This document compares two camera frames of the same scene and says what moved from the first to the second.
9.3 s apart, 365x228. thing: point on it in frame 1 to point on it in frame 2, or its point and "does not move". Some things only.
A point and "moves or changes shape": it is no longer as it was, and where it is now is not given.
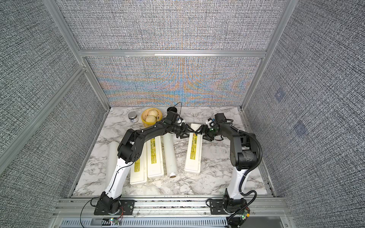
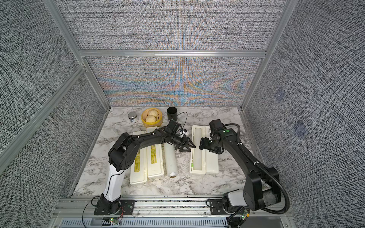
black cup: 172,109 does not move
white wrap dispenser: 155,162 does not move
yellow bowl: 150,116 does not move
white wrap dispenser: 194,153 moves or changes shape
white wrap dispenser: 138,169 does not move
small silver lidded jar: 133,117 does not move
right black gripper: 205,127 to 204,144
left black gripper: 186,131 to 187,141
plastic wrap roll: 170,154 does not move
